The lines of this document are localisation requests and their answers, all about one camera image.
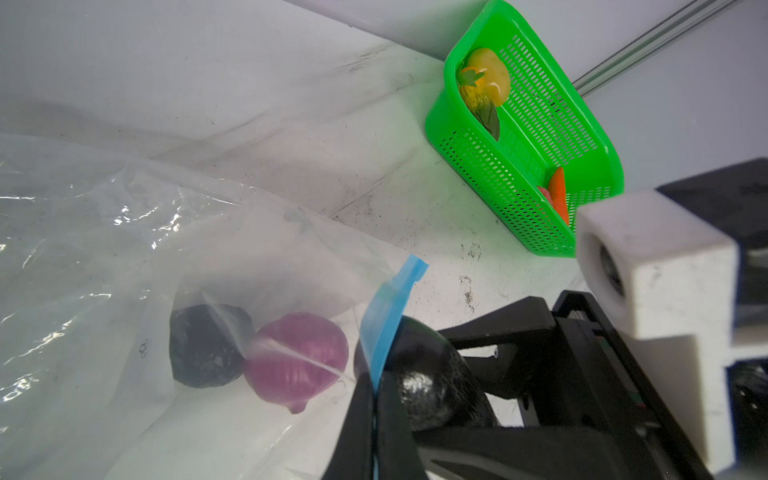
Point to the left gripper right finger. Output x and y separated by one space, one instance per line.
396 452

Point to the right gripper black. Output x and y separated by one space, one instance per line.
591 377

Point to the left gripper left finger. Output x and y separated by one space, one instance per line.
353 456

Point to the purple onion toy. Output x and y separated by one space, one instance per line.
294 359

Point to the black round avocado toy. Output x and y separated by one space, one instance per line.
203 344

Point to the clear zip bag blue zipper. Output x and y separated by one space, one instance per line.
98 248

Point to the red pepper toy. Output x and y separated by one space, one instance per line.
547 194

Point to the orange carrot toy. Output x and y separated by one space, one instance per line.
557 190

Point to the green plastic basket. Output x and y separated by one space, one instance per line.
545 124

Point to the yellow lemon toy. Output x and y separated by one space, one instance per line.
495 76

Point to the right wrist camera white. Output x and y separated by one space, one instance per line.
667 280

